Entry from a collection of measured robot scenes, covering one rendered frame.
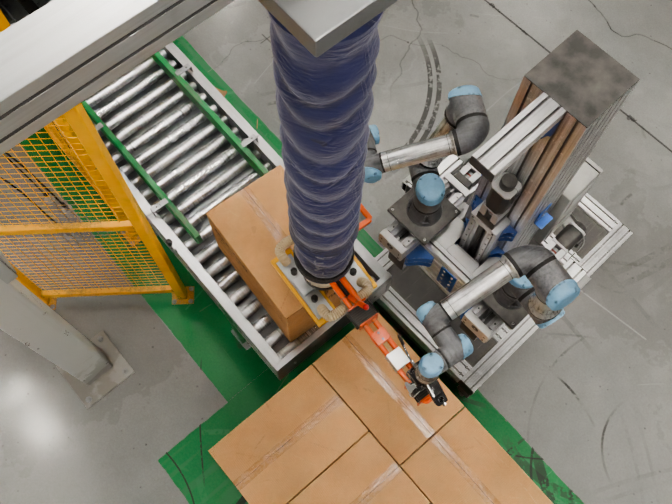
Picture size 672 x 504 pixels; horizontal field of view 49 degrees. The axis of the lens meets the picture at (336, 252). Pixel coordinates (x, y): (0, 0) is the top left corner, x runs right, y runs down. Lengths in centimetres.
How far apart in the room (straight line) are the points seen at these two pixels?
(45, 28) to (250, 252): 215
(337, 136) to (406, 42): 317
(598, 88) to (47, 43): 169
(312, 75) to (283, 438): 214
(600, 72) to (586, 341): 213
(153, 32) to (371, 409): 250
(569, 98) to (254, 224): 150
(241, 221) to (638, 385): 229
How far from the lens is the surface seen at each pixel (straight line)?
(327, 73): 156
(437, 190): 299
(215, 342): 409
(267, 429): 342
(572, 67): 243
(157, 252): 351
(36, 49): 115
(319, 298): 295
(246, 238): 323
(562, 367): 420
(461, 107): 272
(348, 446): 340
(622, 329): 437
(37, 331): 333
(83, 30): 115
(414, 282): 395
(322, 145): 180
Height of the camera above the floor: 392
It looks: 69 degrees down
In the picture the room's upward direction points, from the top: 2 degrees clockwise
